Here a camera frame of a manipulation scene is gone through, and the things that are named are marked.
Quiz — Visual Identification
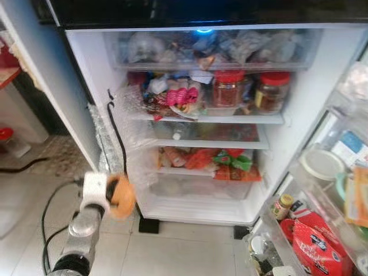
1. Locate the red snack packet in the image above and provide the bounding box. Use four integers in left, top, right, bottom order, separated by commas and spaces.
185, 148, 217, 171

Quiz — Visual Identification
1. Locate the white lid round jar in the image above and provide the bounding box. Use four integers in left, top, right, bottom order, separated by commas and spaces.
299, 148, 346, 182

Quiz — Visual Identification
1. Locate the orange snack packet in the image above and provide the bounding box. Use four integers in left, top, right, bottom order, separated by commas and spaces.
214, 166, 263, 182

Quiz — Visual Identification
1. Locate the clear fridge drawer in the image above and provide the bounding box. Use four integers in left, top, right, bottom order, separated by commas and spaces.
103, 28, 323, 71

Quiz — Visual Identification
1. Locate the white plate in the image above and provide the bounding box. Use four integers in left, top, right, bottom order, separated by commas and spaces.
170, 103, 203, 121

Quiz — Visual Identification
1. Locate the clear crisper drawer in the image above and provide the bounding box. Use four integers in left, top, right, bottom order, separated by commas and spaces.
151, 172, 255, 201

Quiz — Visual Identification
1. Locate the small red lid jar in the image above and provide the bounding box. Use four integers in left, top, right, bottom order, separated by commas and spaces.
0, 126, 30, 159

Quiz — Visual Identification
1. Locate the red lid jar yellow label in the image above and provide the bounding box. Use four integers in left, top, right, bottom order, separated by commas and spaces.
255, 71, 291, 114

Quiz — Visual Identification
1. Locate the black fridge white interior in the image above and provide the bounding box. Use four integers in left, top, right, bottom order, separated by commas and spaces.
34, 0, 368, 236

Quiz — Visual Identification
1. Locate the clear plastic bag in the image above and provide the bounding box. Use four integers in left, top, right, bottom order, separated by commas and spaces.
339, 60, 368, 103

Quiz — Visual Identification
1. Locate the red lid glass jar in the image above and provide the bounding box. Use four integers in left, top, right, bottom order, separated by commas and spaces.
212, 69, 246, 109

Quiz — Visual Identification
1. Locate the blue white carton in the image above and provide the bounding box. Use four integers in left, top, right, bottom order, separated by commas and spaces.
331, 131, 368, 171

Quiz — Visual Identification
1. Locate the orange lidded plastic container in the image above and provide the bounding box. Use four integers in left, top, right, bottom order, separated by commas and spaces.
108, 174, 137, 220

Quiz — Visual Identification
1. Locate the orange printed packet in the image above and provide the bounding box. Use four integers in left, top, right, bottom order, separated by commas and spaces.
345, 167, 368, 228

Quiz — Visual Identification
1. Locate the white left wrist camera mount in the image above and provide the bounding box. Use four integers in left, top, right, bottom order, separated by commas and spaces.
80, 171, 113, 211

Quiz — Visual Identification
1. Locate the red printed bag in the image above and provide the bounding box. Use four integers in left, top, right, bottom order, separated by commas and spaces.
280, 210, 355, 276

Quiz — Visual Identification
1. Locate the black fridge power cable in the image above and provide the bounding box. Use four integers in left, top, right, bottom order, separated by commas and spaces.
106, 89, 129, 176

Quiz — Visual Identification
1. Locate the black floor cable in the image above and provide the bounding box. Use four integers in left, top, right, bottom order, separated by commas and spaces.
0, 158, 51, 175

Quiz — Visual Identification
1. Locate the black fridge door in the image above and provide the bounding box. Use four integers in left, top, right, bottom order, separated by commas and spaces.
247, 55, 368, 276

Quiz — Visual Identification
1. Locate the white cap clear bottle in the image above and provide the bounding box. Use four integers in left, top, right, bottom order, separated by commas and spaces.
171, 128, 189, 143

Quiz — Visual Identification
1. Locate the small yellow cap bottle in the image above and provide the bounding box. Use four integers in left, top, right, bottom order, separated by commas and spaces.
271, 194, 294, 223

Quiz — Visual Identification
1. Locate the teal plastic cup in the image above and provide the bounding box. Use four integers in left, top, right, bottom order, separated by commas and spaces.
335, 171, 352, 203

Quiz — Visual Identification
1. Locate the pink wrapped snack pack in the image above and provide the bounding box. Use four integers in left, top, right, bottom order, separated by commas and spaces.
166, 80, 200, 110

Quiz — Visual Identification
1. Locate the patterned floor rug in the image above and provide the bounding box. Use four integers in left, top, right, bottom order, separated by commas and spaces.
26, 135, 103, 180

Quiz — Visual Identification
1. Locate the green snack packet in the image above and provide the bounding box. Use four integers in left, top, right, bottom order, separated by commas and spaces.
214, 151, 252, 172

